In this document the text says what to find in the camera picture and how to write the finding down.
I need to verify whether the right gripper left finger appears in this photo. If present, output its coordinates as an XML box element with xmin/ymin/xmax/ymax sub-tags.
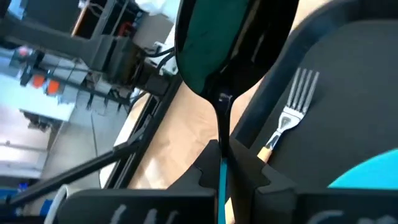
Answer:
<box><xmin>167</xmin><ymin>139</ymin><xmax>225</xmax><ymax>200</ymax></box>

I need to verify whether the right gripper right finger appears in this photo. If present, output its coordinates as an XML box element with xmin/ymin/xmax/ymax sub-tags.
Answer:
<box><xmin>228</xmin><ymin>138</ymin><xmax>299</xmax><ymax>224</ymax></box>

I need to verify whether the fork with wooden handle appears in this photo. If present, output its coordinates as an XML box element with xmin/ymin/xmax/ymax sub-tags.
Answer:
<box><xmin>256</xmin><ymin>67</ymin><xmax>321</xmax><ymax>164</ymax></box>

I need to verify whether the teal round plate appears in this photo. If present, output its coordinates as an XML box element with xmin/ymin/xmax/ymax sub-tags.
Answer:
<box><xmin>328</xmin><ymin>148</ymin><xmax>398</xmax><ymax>190</ymax></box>

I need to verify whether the black spoon with teal handle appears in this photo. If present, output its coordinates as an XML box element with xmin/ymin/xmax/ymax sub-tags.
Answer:
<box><xmin>174</xmin><ymin>0</ymin><xmax>300</xmax><ymax>224</ymax></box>

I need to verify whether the black plastic tray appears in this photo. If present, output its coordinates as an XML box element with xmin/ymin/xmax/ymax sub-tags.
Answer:
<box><xmin>231</xmin><ymin>0</ymin><xmax>398</xmax><ymax>194</ymax></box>

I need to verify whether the background workbench clutter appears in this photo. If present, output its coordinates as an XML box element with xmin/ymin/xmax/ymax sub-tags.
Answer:
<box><xmin>0</xmin><ymin>43</ymin><xmax>133</xmax><ymax>110</ymax></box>

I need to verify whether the black aluminium table frame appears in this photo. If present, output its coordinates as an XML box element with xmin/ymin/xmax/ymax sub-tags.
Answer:
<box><xmin>0</xmin><ymin>74</ymin><xmax>184</xmax><ymax>208</ymax></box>

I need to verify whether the white cable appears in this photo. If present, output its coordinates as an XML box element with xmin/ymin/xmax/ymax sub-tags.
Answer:
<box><xmin>43</xmin><ymin>184</ymin><xmax>70</xmax><ymax>224</ymax></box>

